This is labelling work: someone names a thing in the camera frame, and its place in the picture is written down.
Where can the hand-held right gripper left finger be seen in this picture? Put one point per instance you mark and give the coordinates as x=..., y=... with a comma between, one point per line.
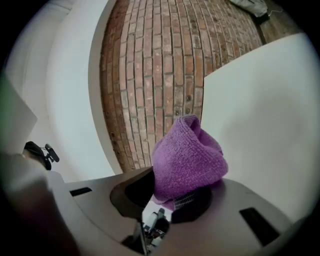
x=100, y=197

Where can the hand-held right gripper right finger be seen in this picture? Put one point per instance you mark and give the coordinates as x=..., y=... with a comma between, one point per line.
x=225, y=215

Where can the purple cleaning cloth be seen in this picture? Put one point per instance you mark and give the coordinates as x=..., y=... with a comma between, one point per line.
x=185, y=160

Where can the white backpack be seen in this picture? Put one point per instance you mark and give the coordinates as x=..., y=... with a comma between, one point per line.
x=247, y=6

